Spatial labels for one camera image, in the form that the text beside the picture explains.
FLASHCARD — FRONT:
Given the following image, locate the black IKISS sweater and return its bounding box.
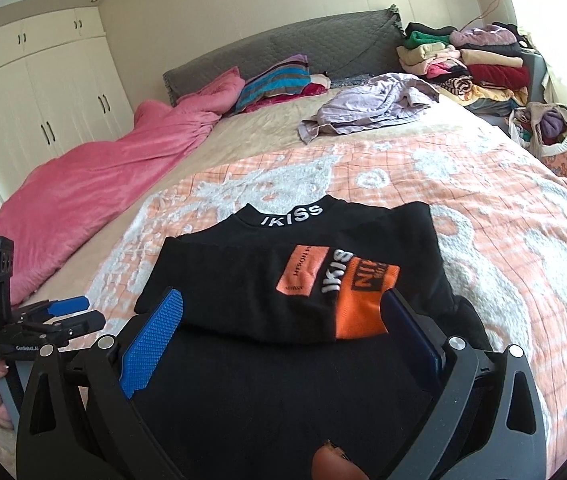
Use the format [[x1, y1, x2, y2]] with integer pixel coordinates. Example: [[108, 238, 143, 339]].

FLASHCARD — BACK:
[[132, 196, 489, 479]]

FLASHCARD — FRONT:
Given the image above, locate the bag of clothes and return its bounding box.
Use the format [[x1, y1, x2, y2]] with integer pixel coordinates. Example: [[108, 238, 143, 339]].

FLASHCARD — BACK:
[[508, 102, 567, 178]]

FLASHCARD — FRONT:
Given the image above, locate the pile of folded clothes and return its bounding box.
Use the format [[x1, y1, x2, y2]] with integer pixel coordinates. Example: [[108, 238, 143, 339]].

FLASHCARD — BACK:
[[396, 22, 533, 117]]

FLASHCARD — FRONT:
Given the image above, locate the striped folded clothes stack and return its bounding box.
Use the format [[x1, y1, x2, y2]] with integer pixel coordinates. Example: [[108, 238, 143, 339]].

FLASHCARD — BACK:
[[233, 53, 312, 113]]

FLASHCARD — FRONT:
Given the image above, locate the pink blanket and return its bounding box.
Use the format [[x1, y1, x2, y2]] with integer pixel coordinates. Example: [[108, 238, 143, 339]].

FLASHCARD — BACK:
[[0, 67, 245, 306]]

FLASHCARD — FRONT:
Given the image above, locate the orange white patterned bedspread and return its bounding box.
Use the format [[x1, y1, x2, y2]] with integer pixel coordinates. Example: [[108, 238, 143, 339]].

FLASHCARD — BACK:
[[87, 132, 567, 470]]

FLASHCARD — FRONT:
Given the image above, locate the white wardrobe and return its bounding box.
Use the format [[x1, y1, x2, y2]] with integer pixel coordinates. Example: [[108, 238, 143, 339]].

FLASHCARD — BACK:
[[0, 6, 132, 207]]

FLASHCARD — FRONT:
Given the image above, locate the lilac crumpled garment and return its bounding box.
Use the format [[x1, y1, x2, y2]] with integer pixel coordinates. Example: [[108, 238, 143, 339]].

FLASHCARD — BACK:
[[297, 73, 440, 144]]

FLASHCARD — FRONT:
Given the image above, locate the beige bed sheet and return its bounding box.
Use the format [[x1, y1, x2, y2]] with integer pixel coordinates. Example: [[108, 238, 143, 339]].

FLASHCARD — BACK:
[[12, 86, 510, 306]]

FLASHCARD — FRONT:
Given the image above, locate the grey quilted headboard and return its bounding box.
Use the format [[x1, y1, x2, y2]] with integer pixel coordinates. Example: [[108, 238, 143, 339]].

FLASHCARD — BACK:
[[163, 6, 404, 105]]

